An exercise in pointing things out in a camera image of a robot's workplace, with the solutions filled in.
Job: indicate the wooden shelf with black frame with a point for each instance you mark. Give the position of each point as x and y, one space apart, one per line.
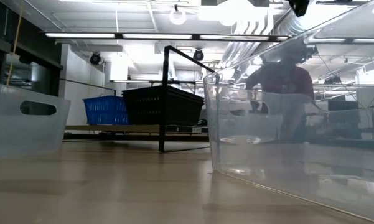
163 93

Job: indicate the black monitor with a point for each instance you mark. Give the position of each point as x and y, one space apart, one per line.
343 105

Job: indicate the overhead LED light bar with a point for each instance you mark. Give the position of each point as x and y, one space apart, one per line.
81 35

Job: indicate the person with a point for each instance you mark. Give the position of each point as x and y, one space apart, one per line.
280 81

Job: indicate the silver ceiling duct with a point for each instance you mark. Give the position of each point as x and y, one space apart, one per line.
286 25

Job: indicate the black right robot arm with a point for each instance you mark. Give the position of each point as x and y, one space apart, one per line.
298 6

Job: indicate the blue perforated plastic basket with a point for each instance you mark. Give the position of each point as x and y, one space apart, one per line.
105 112

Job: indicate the round white ceiling lamp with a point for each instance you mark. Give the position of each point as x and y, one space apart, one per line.
178 16

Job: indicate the black ceiling spotlight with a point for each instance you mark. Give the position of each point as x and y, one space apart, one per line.
95 58
198 55

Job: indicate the clear plastic basket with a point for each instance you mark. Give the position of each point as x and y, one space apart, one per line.
298 174
28 133

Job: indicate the black perforated plastic basket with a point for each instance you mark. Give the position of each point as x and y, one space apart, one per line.
143 109
180 90

